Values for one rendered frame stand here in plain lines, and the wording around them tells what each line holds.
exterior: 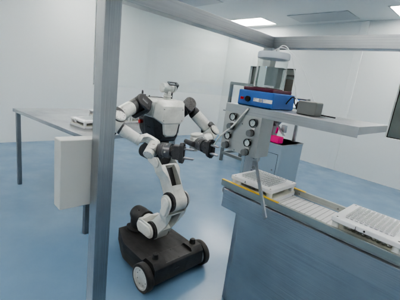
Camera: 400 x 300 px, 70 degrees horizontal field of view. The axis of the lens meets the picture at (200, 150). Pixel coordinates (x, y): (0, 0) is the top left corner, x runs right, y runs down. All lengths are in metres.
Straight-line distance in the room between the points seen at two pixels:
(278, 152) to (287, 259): 2.56
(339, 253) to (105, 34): 1.16
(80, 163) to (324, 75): 5.99
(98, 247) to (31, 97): 4.83
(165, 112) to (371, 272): 1.43
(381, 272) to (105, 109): 1.13
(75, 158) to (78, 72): 5.00
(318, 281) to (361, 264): 0.23
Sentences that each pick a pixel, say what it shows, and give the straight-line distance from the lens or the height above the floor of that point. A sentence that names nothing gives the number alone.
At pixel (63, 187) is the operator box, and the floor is 1.01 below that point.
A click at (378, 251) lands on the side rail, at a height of 0.93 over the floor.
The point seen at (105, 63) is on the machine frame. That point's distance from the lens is 1.04.
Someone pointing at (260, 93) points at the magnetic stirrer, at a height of 1.41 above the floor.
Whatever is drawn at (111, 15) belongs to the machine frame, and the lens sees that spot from 1.06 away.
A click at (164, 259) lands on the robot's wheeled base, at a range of 2.14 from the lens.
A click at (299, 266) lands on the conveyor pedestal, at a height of 0.69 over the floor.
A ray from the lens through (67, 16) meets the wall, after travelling 6.05.
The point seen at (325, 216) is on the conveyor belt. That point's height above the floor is 0.91.
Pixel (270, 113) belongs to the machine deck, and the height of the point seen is 1.33.
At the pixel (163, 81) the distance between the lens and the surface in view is 1.25.
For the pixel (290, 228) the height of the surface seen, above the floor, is 0.86.
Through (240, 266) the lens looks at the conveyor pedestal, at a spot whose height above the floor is 0.50.
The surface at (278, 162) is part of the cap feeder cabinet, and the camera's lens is 3.92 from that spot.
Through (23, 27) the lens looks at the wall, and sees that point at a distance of 5.85.
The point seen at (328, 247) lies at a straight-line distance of 1.31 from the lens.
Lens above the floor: 1.43
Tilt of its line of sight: 13 degrees down
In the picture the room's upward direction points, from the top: 7 degrees clockwise
